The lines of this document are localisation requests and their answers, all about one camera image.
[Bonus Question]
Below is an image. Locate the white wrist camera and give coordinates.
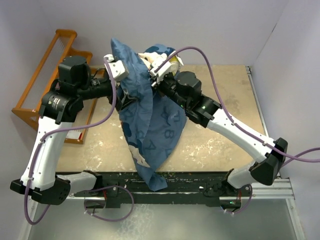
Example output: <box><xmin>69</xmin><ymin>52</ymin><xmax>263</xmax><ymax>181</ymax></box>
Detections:
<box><xmin>103</xmin><ymin>54</ymin><xmax>129</xmax><ymax>83</ymax></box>
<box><xmin>149</xmin><ymin>54</ymin><xmax>184</xmax><ymax>87</ymax></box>

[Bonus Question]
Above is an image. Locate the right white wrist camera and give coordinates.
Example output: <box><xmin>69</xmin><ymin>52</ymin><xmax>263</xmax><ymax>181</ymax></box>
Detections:
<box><xmin>149</xmin><ymin>54</ymin><xmax>184</xmax><ymax>87</ymax></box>

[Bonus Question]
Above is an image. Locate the orange wooden rack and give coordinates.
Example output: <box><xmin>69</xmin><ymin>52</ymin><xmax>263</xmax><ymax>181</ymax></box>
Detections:
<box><xmin>11</xmin><ymin>28</ymin><xmax>106</xmax><ymax>144</ymax></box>

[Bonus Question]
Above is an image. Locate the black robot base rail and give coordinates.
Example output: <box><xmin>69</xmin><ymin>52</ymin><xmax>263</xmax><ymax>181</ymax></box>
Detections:
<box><xmin>70</xmin><ymin>171</ymin><xmax>252</xmax><ymax>209</ymax></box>

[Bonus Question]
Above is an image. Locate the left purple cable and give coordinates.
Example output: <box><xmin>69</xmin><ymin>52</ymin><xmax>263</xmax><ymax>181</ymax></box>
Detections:
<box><xmin>24</xmin><ymin>56</ymin><xmax>118</xmax><ymax>226</ymax></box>

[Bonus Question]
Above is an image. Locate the blue cartoon print pillowcase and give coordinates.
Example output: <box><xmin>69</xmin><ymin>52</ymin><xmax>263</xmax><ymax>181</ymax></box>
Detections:
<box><xmin>110</xmin><ymin>38</ymin><xmax>187</xmax><ymax>192</ymax></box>

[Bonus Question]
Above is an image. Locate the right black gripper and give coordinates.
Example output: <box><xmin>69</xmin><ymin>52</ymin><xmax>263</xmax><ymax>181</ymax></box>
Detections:
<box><xmin>149</xmin><ymin>73</ymin><xmax>189</xmax><ymax>111</ymax></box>

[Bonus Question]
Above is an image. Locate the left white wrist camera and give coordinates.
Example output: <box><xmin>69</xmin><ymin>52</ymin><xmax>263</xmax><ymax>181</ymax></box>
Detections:
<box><xmin>103</xmin><ymin>54</ymin><xmax>129</xmax><ymax>83</ymax></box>

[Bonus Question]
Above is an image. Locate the white quilted pillow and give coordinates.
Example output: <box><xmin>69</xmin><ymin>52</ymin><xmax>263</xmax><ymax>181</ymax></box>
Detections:
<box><xmin>138</xmin><ymin>52</ymin><xmax>184</xmax><ymax>77</ymax></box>

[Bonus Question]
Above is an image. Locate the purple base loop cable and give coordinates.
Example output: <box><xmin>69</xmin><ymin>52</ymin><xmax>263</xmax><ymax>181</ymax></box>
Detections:
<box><xmin>83</xmin><ymin>185</ymin><xmax>135</xmax><ymax>223</ymax></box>

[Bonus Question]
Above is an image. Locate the red white box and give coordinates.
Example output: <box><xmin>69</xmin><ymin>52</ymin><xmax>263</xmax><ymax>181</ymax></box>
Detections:
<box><xmin>66</xmin><ymin>129</ymin><xmax>82</xmax><ymax>140</ymax></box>

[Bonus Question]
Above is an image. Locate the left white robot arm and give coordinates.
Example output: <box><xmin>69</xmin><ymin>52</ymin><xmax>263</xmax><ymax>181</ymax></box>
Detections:
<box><xmin>10</xmin><ymin>54</ymin><xmax>129</xmax><ymax>205</ymax></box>

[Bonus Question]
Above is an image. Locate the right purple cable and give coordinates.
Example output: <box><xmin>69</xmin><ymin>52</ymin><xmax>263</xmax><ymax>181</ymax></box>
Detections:
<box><xmin>154</xmin><ymin>46</ymin><xmax>320</xmax><ymax>163</ymax></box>

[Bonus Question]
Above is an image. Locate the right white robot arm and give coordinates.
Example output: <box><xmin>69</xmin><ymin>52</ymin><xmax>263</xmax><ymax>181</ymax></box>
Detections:
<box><xmin>151</xmin><ymin>71</ymin><xmax>288</xmax><ymax>196</ymax></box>

